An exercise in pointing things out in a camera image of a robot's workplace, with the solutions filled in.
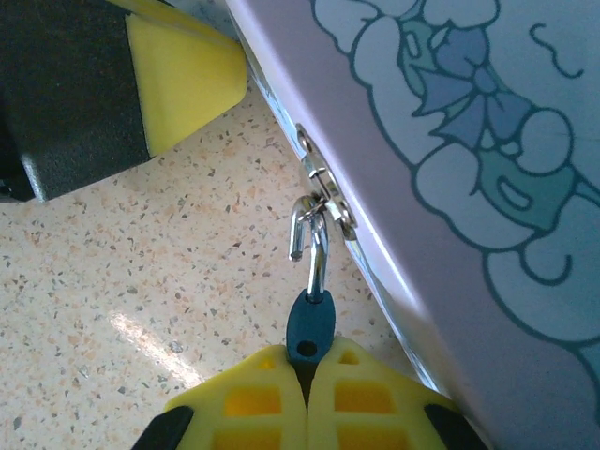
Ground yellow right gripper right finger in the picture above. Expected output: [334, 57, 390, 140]
[307, 334, 487, 450]

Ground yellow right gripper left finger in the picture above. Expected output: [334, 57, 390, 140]
[135, 344, 309, 450]

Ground silver metal box hasp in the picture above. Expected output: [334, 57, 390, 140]
[294, 122, 360, 243]

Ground lilac cartoon tin box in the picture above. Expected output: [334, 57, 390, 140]
[223, 0, 600, 450]

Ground blue padlock with silver shackle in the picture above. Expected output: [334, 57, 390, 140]
[285, 194, 339, 409]

